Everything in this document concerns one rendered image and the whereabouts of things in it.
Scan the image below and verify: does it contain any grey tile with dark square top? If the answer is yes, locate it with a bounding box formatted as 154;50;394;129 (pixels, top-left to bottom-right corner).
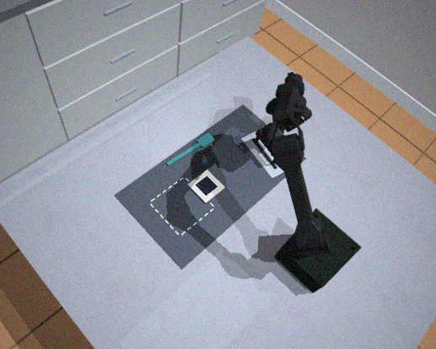
188;170;225;203

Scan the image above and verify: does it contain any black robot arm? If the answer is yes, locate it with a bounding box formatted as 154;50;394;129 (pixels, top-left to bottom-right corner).
266;72;334;256

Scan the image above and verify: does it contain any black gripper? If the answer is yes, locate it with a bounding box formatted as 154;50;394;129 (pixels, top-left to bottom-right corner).
262;106;312;138

